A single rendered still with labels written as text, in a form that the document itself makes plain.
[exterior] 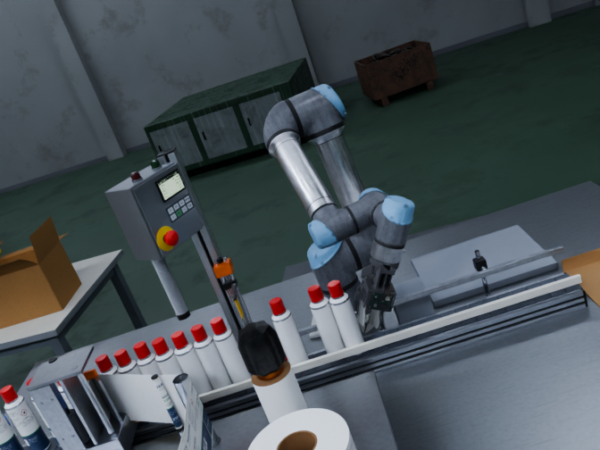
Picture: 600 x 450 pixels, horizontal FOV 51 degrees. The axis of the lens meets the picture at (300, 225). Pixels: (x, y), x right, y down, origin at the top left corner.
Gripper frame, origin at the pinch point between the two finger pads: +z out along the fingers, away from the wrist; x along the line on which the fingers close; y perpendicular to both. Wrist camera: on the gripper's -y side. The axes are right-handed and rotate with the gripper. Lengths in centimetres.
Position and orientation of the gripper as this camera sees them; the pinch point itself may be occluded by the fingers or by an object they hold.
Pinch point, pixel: (364, 326)
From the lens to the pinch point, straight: 165.4
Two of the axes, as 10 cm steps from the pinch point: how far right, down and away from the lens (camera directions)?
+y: 0.5, 3.5, -9.4
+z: -2.0, 9.2, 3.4
